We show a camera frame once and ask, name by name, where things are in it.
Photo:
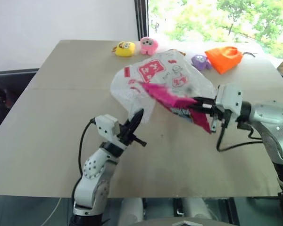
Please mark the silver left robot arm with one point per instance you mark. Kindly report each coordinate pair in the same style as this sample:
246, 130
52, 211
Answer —
94, 169

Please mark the translucent red-printed plastic bag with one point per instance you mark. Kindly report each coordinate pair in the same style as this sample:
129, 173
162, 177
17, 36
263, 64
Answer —
155, 68

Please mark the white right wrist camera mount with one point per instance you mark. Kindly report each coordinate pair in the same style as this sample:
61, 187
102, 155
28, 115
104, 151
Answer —
228, 99

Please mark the dark window frame post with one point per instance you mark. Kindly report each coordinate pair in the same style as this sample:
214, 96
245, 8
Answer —
141, 18

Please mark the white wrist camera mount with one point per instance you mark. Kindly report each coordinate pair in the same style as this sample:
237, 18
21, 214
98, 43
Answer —
228, 99
106, 127

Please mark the yellow plush toy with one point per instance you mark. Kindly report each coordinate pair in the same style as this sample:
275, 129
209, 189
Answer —
125, 50

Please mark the pink snack packet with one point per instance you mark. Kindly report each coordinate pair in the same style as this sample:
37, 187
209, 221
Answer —
165, 94

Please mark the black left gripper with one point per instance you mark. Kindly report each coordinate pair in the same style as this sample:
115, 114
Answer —
125, 137

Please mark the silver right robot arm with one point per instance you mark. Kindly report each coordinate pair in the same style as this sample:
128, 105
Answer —
271, 122

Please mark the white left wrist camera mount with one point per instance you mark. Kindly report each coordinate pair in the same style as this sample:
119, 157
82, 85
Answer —
106, 127

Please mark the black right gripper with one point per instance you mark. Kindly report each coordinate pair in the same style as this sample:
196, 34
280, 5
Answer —
220, 113

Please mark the purple plush toy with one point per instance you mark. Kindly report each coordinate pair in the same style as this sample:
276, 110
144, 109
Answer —
200, 61

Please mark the pink plush toy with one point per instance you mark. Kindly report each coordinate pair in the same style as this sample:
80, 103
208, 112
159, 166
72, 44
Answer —
148, 46

